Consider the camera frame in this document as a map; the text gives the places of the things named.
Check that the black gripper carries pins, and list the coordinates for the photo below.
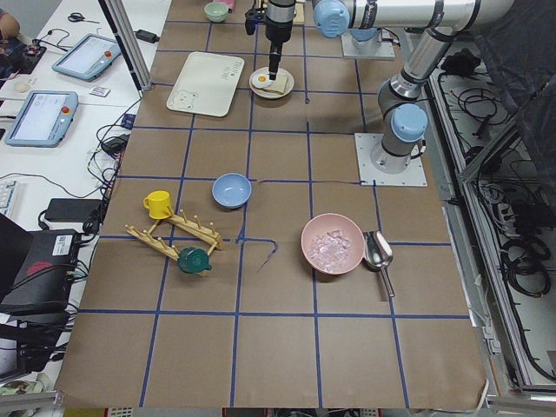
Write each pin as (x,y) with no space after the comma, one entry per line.
(278,27)

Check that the bread slice on plate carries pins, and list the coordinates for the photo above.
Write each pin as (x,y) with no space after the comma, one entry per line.
(281,86)

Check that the white round plate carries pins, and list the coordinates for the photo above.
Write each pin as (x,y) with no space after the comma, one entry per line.
(263,94)

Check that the fried egg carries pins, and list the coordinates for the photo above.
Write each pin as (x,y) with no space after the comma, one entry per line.
(261,81)

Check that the wooden cutting board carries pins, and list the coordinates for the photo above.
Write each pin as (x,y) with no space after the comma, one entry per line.
(299,18)

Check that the green bowl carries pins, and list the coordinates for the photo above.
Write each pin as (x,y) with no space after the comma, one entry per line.
(216,12)

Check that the cream bear tray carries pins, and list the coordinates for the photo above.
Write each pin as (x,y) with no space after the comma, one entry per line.
(206,84)

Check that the blue bowl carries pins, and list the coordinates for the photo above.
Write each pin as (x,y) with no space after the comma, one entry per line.
(231,190)

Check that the far teach pendant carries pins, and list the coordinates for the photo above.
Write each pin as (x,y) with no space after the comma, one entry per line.
(89,58)

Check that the teach pendant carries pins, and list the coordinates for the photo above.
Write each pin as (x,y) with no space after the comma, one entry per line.
(44,119)
(89,58)

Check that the yellow cup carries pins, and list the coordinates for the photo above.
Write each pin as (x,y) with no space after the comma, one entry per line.
(158,204)

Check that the wooden cup rack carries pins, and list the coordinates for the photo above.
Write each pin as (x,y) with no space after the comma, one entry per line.
(190,226)

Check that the pink bowl with ice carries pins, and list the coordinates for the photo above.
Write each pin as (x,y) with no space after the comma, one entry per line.
(332,244)

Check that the dark green cup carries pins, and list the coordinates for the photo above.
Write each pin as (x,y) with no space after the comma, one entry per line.
(193,261)

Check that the metal scoop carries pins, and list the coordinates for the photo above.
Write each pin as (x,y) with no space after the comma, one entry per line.
(378,255)

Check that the near teach pendant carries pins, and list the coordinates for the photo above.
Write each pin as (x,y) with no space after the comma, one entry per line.
(44,119)

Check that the black power adapter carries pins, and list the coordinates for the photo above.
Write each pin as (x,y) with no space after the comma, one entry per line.
(71,210)

